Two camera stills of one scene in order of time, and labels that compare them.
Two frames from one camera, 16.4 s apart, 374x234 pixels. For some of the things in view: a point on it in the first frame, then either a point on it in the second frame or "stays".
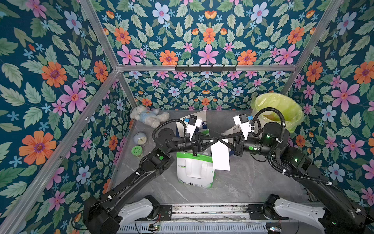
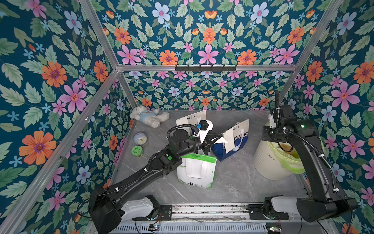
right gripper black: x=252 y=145 → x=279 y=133
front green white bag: x=195 y=170 stays
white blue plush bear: x=151 y=117 stays
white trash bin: x=292 y=113 → x=268 y=163
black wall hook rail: x=205 y=68 stays
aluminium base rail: x=215 y=213 stays
